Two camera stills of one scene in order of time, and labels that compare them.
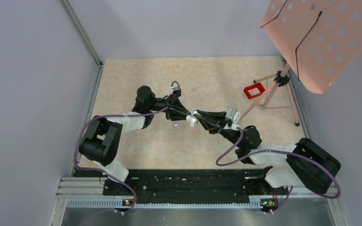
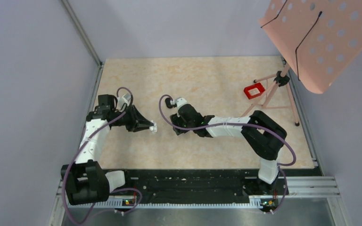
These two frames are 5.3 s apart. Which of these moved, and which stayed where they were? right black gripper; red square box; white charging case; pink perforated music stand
Moved: white charging case; right black gripper
Stayed: red square box; pink perforated music stand
